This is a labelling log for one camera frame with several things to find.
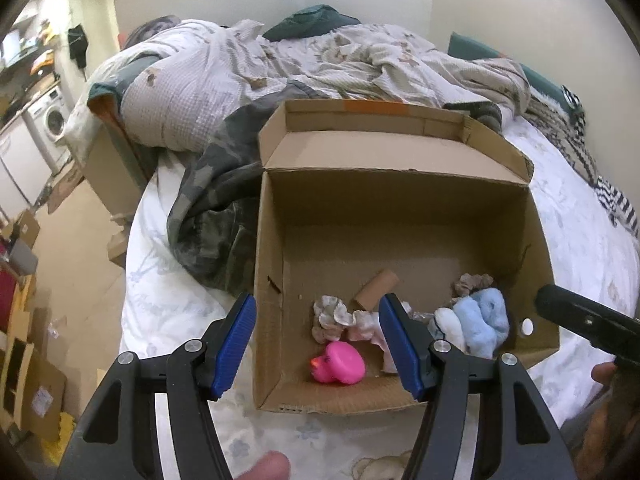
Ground pink rubber duck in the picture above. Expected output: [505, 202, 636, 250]
[310, 341, 366, 385]

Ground person right hand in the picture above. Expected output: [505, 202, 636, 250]
[573, 362, 639, 479]

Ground white washing machine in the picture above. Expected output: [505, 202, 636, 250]
[23, 84, 70, 176]

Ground yellow foam mat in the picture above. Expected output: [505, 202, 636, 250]
[41, 412, 76, 466]

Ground person left hand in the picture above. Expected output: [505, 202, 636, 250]
[236, 451, 291, 480]

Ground patterned knit blanket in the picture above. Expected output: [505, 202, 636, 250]
[524, 89, 598, 188]

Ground teal pillow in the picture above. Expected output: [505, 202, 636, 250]
[446, 31, 586, 122]

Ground black white striped cloth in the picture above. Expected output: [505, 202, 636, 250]
[562, 86, 639, 238]

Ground camouflage jacket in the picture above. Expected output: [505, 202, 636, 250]
[167, 81, 327, 297]

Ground white blue round plush pad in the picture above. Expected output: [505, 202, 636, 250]
[433, 308, 466, 352]

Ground black hanging garment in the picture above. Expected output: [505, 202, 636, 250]
[67, 24, 89, 70]

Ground open brown cardboard box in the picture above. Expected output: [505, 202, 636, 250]
[253, 99, 560, 415]

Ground flat cardboard pieces on floor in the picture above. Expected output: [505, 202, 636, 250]
[0, 309, 68, 443]

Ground dark green garment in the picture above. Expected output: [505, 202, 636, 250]
[262, 4, 360, 41]

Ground small cardboard box on floor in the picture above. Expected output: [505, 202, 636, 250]
[1, 209, 40, 248]

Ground light blue fluffy scrunchie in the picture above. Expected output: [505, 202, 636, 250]
[452, 287, 510, 359]

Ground small cardboard tube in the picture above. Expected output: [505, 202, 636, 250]
[354, 269, 399, 311]

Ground white bear print bedsheet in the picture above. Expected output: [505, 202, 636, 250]
[120, 118, 639, 479]

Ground crumpled beige bear duvet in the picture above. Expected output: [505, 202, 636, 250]
[64, 18, 532, 153]

